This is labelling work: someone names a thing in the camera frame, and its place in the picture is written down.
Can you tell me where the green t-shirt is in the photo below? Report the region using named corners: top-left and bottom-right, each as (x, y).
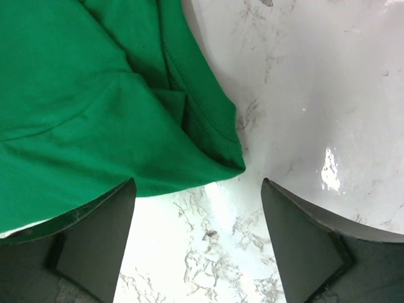
top-left (1, 1), bottom-right (246, 232)

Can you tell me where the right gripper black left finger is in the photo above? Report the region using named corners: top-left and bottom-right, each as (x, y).
top-left (1, 179), bottom-right (136, 302)

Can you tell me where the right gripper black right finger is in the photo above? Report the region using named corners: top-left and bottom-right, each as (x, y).
top-left (261, 179), bottom-right (403, 302)

